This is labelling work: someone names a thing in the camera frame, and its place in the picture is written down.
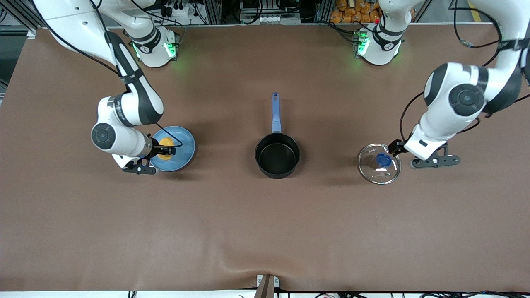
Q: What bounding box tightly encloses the yellow potato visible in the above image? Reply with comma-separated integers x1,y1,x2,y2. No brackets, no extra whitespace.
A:
159,137,175,161

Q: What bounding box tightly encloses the glass lid with blue knob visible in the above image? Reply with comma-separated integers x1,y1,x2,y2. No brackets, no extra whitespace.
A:
357,143,402,185

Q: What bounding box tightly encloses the blue round plate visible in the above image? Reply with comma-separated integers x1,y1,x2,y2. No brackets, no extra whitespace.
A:
147,126,196,172

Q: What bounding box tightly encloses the brown table cloth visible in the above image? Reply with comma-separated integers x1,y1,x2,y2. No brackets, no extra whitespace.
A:
0,23,530,293

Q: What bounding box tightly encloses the white power strip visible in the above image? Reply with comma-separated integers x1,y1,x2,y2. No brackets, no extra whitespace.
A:
163,3,192,18

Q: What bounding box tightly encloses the bag of orange buns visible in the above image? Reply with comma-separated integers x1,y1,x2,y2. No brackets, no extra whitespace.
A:
330,0,382,24

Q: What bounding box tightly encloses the grey connector block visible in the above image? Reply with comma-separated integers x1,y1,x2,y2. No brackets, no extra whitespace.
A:
240,12,279,25

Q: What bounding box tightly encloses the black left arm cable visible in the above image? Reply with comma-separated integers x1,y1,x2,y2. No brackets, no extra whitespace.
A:
399,0,530,143

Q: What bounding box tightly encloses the black pot with blue handle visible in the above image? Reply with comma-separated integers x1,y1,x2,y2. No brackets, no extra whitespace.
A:
254,92,301,179

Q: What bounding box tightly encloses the metal table clamp bracket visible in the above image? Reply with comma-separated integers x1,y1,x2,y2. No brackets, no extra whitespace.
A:
253,274,280,298

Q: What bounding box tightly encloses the aluminium frame profile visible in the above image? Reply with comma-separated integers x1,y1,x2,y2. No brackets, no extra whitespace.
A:
0,0,46,40

